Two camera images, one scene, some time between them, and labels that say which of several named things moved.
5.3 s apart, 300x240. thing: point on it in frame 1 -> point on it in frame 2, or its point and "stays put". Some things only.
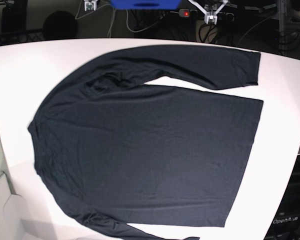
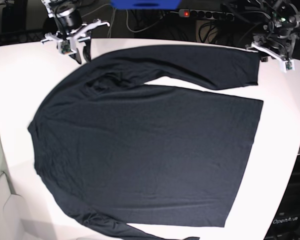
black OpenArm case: x=291 y=221 stays put
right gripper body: x=90 y=5 -> x=67 y=41
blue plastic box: x=145 y=4 stays put
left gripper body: x=207 y=15 -> x=278 y=49
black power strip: x=228 y=16 stays put
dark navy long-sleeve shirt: x=118 y=152 stays put
